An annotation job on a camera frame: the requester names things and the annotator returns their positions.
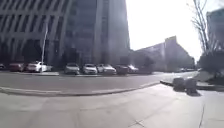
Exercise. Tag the bare tree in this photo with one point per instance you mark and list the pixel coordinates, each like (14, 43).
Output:
(201, 26)

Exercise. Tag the low grey building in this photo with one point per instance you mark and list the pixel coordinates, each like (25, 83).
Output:
(166, 55)

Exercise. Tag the tall grey office building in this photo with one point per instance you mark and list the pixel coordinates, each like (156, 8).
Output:
(83, 30)

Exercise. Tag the dark bush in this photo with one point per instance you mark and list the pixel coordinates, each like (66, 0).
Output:
(211, 63)

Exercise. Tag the stone block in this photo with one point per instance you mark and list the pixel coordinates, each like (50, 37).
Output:
(178, 83)
(191, 85)

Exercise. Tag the row of parked cars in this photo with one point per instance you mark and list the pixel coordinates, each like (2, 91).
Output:
(90, 69)

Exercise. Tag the raised kerb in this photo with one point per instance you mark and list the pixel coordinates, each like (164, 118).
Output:
(208, 87)

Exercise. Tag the grey asphalt road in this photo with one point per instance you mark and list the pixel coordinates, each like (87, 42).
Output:
(83, 80)

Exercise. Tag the curved grey kerb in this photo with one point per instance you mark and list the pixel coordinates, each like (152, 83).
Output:
(66, 92)

